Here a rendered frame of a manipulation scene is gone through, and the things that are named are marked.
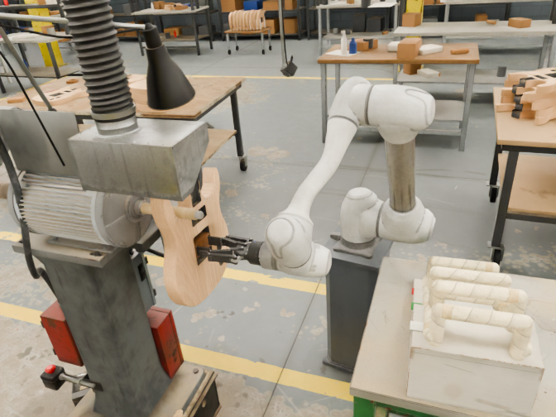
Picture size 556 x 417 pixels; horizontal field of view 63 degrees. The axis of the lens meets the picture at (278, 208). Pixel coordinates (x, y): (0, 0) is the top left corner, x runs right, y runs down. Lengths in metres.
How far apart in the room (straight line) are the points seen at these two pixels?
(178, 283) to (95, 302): 0.37
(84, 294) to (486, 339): 1.22
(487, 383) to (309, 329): 1.64
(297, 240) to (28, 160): 0.83
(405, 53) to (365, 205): 2.92
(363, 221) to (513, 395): 0.99
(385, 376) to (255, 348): 1.44
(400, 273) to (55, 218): 1.09
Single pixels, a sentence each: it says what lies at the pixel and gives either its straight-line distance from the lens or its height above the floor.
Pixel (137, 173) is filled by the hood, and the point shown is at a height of 1.45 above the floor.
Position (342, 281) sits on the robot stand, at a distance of 2.12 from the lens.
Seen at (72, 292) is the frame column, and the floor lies 0.94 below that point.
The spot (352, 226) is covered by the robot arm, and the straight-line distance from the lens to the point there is 1.98.
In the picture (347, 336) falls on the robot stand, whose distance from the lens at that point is 2.34.
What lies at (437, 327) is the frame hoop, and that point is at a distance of 1.08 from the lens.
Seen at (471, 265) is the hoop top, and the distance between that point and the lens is 1.48.
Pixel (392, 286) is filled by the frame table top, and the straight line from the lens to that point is 1.54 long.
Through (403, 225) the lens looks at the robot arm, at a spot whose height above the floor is 0.91.
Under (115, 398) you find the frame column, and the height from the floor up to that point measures 0.41.
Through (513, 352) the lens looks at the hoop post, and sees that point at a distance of 1.14.
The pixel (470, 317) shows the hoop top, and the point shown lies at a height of 1.20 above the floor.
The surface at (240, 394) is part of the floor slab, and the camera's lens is 2.45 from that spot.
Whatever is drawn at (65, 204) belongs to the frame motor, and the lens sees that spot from 1.47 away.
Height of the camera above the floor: 1.90
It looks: 30 degrees down
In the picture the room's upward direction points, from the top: 5 degrees counter-clockwise
